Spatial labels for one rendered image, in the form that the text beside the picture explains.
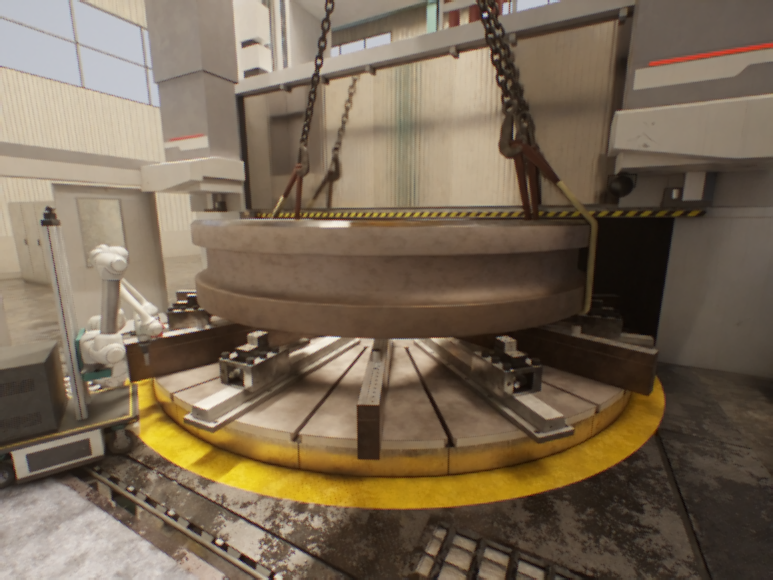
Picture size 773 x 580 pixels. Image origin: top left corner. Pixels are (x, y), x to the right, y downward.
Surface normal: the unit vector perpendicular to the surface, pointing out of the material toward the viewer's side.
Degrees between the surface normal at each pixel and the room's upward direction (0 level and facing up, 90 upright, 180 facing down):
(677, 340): 90
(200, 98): 90
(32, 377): 90
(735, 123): 90
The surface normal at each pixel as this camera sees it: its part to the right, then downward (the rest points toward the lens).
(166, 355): 0.67, 0.14
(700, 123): -0.47, 0.18
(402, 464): 0.03, 0.19
